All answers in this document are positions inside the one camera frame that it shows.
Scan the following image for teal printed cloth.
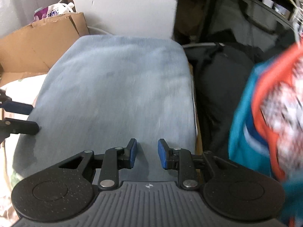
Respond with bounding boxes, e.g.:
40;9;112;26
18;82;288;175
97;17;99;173
228;41;303;227

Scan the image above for flattened cardboard box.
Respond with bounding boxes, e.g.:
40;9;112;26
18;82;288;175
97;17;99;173
0;12;90;87

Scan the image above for dark grey mesh hamper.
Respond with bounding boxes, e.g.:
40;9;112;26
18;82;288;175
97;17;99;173
198;0;299;59

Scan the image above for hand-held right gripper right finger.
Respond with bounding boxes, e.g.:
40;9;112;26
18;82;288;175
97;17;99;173
158;138;239;190

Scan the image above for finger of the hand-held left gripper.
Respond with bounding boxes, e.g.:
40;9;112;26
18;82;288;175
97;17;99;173
0;118;40;145
0;89;32;115

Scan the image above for black bag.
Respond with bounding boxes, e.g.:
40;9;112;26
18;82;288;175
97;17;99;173
182;28;264;158

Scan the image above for white cable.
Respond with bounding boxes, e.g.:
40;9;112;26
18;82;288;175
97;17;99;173
87;26;114;36

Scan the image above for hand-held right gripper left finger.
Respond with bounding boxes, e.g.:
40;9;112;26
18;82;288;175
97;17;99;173
58;138;138;190

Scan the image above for purple and white packet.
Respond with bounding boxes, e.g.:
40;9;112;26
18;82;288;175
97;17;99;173
33;2;75;24

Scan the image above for blue denim drawstring pants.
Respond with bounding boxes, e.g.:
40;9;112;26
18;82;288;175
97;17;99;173
13;35;197;186

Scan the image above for cream bear print bedsheet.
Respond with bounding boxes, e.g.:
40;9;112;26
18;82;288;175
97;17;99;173
0;74;49;227

